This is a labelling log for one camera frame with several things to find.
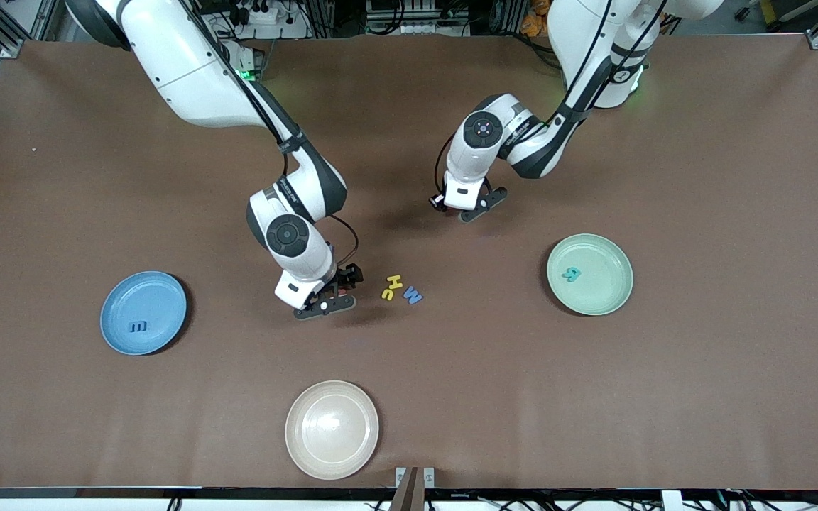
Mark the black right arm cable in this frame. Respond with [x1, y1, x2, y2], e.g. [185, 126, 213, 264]
[178, 0, 359, 268]

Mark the beige plate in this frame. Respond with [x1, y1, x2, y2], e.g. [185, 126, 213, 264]
[285, 380, 380, 480]

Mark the silver equipment rack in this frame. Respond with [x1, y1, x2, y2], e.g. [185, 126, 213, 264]
[365, 0, 474, 36]

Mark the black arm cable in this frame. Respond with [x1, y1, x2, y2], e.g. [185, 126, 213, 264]
[434, 0, 669, 207]
[178, 0, 359, 268]

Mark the metal table bracket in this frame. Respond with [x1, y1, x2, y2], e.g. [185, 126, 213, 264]
[395, 466, 436, 511]

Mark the green plate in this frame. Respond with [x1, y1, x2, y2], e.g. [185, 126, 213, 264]
[547, 233, 634, 316]

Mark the orange packets pile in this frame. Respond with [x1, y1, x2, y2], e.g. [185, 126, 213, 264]
[521, 0, 553, 38]

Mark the white power strip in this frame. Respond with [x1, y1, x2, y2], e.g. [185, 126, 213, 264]
[228, 0, 310, 40]

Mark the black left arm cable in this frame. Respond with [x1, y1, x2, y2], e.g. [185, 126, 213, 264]
[434, 0, 669, 207]

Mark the blue plate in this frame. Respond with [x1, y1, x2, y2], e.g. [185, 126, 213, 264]
[100, 271, 187, 356]

